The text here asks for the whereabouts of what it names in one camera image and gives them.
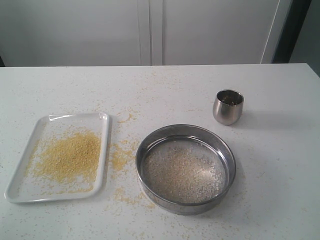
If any white square plastic tray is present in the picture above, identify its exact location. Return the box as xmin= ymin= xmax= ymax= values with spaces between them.
xmin=4 ymin=112 xmax=111 ymax=204

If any white coarse grain pile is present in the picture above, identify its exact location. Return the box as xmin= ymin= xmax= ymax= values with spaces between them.
xmin=143 ymin=146 xmax=227 ymax=204

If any round stainless steel sieve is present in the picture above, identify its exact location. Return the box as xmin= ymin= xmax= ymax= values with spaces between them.
xmin=135 ymin=124 xmax=236 ymax=215

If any stainless steel cup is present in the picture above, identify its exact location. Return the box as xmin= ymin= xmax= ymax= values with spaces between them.
xmin=212 ymin=89 xmax=245 ymax=126

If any yellow millet pile on tray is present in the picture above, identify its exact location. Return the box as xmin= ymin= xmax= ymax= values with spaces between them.
xmin=25 ymin=130 xmax=101 ymax=194

